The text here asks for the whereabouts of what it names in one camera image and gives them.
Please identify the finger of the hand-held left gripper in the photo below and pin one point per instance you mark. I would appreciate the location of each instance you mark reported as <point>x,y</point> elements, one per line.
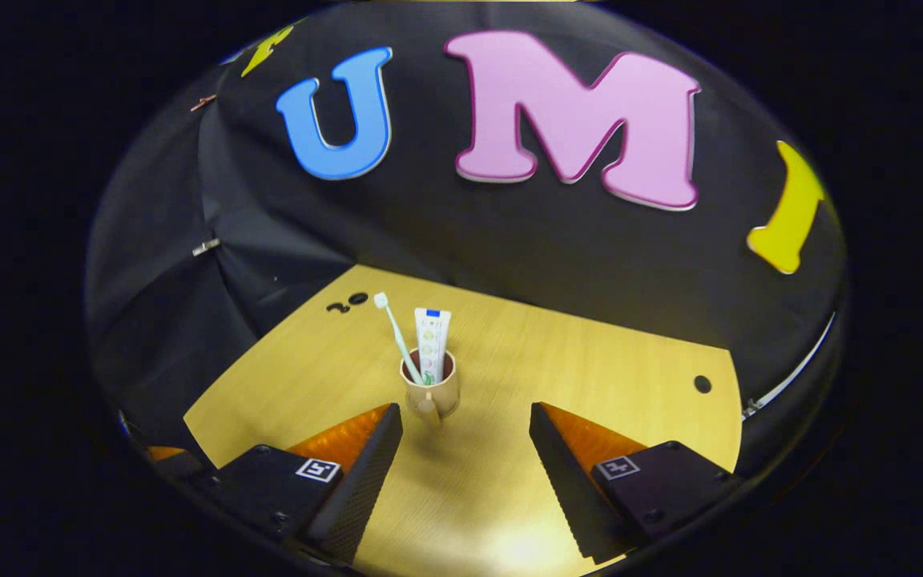
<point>165,453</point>

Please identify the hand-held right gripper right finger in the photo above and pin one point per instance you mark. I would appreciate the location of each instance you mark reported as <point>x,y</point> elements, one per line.
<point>562,481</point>

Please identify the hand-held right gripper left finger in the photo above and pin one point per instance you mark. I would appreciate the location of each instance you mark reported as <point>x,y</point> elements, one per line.
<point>365,481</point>

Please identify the beige cup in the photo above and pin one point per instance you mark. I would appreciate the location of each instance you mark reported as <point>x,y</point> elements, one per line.
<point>441,397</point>

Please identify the pale blue toothbrush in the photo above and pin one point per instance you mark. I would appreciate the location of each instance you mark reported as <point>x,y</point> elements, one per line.
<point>397,336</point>

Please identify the white toothpaste tube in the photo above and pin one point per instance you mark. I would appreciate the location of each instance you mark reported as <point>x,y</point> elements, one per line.
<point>432,340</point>

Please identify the wooden desktop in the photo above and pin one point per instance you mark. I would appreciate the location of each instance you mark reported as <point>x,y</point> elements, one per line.
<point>574,369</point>

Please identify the white clip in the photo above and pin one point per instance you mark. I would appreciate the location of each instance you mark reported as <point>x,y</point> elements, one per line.
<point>206,247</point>

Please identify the black backdrop cloth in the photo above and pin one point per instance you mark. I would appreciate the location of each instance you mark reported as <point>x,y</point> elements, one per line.
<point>445,232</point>

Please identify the orange clip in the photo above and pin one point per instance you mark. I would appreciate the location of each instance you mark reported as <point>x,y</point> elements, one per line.
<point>203,102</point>

